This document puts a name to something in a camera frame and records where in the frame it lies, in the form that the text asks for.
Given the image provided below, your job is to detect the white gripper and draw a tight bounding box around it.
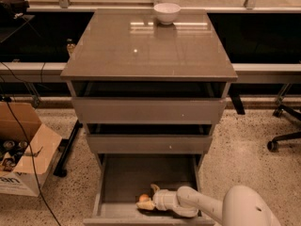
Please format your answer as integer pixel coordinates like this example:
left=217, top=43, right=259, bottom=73
left=136, top=184, right=179, bottom=211

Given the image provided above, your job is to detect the orange fruit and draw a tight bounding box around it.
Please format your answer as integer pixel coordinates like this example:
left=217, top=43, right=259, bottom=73
left=139, top=194, right=150, bottom=202

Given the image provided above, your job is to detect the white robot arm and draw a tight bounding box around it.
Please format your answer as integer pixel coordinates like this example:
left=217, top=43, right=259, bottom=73
left=136, top=184, right=281, bottom=226

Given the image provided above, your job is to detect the grey bottom drawer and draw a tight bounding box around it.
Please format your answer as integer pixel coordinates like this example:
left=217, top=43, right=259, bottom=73
left=84, top=154, right=214, bottom=226

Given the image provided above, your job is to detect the grey drawer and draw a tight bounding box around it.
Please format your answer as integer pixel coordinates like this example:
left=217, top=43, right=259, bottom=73
left=84, top=154, right=214, bottom=226
left=87, top=123, right=213, bottom=154
left=72, top=82, right=226, bottom=124

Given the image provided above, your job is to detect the grey middle drawer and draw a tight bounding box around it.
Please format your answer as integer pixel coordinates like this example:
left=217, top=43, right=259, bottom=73
left=87, top=123, right=213, bottom=154

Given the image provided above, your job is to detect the grey drawer cabinet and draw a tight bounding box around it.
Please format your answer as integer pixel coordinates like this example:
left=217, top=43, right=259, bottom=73
left=59, top=8, right=238, bottom=226

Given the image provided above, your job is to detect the grey top drawer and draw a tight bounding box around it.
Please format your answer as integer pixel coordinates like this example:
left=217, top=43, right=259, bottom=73
left=72, top=82, right=226, bottom=124

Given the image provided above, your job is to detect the black table leg left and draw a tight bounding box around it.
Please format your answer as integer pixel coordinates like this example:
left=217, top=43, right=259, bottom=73
left=54, top=121, right=82, bottom=177

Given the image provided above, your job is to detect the black table leg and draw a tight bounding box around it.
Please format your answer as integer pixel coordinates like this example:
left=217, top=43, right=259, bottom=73
left=54, top=121, right=82, bottom=177
left=229, top=85, right=245, bottom=115

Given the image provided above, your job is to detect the black office chair base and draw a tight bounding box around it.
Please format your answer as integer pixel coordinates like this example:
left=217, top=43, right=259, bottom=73
left=266, top=104, right=301, bottom=153

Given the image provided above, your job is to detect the brown cardboard box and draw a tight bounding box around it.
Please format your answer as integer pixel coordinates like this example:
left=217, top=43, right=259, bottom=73
left=0, top=102, right=62, bottom=197

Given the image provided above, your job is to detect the black table leg right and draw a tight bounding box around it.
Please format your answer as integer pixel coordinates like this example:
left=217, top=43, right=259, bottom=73
left=229, top=85, right=245, bottom=115

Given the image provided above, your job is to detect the small bottle behind cabinet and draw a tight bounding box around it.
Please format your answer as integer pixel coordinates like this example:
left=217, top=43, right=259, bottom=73
left=67, top=39, right=76, bottom=56

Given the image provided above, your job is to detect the white ceramic bowl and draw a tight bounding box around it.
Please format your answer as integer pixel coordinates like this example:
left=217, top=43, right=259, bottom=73
left=153, top=3, right=181, bottom=24

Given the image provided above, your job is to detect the black bag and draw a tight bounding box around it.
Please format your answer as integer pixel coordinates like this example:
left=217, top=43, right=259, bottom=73
left=0, top=0, right=29, bottom=21

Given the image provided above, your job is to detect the black cable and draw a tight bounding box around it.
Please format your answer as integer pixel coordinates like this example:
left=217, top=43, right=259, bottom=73
left=0, top=61, right=62, bottom=226

